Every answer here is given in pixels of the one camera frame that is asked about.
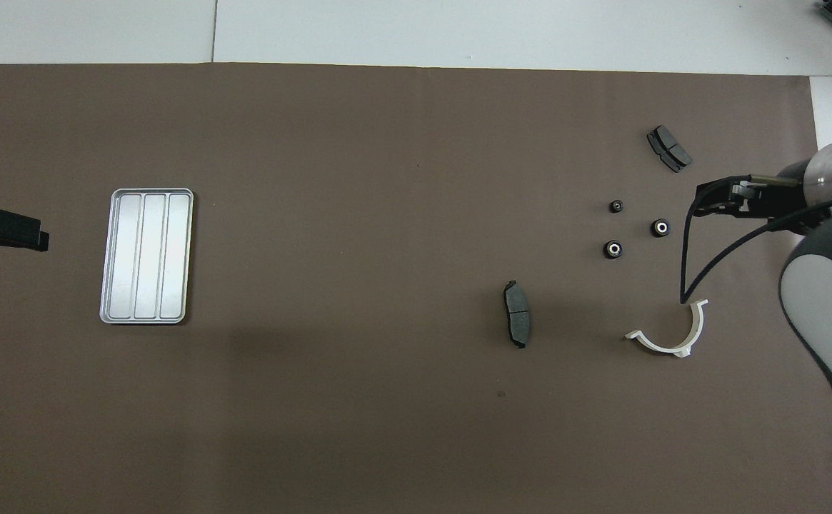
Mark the short dark brake pad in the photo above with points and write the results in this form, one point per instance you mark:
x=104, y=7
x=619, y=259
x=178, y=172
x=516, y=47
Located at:
x=670, y=148

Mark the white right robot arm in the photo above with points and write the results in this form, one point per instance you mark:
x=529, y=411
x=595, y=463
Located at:
x=826, y=285

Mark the large black bearing gear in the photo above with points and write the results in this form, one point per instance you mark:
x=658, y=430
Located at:
x=613, y=249
x=662, y=228

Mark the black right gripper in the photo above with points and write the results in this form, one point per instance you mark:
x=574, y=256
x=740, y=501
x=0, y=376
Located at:
x=780, y=198

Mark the brown paper mat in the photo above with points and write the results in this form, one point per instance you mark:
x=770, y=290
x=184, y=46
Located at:
x=387, y=214

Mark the silver metal tray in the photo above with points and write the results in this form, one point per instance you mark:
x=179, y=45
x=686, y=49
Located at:
x=150, y=257

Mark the small black bearing gear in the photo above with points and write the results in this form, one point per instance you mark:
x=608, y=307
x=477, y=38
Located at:
x=616, y=206

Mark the long dark brake pad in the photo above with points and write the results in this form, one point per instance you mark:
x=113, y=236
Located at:
x=518, y=318

